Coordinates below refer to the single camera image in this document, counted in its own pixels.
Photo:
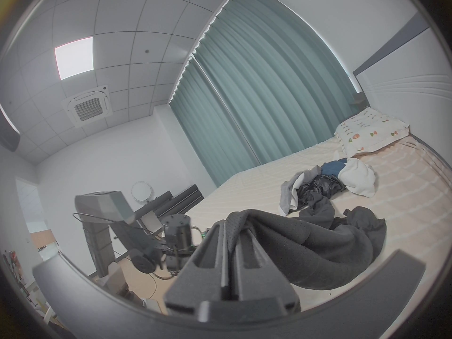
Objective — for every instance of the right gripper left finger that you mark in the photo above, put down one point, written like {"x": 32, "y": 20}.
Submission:
{"x": 204, "y": 274}

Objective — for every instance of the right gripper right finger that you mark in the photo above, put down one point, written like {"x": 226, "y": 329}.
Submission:
{"x": 257, "y": 281}

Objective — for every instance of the black polo shirt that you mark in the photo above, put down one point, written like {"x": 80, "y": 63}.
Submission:
{"x": 317, "y": 253}

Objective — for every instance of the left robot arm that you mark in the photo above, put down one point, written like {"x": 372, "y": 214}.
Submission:
{"x": 102, "y": 207}

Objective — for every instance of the bed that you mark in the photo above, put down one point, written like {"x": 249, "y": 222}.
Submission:
{"x": 395, "y": 196}

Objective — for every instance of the black chest of drawers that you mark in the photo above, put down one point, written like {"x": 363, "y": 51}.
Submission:
{"x": 183, "y": 198}

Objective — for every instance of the grey and white garment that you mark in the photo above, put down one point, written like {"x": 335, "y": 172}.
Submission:
{"x": 286, "y": 194}

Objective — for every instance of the black shiny garment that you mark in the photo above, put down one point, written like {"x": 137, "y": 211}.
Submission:
{"x": 317, "y": 189}

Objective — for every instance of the dark blue garment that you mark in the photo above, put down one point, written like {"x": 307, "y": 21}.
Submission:
{"x": 333, "y": 168}

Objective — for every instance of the blue-green curtain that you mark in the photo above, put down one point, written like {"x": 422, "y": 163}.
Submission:
{"x": 212, "y": 132}
{"x": 275, "y": 83}

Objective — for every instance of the white printed pillow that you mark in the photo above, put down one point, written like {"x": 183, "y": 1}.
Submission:
{"x": 370, "y": 129}

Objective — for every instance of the square air conditioner vent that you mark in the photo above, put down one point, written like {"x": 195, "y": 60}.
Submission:
{"x": 87, "y": 107}

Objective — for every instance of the grey bedside table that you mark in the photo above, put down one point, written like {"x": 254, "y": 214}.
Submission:
{"x": 358, "y": 100}

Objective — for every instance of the square light panel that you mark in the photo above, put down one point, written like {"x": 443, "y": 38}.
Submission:
{"x": 74, "y": 58}

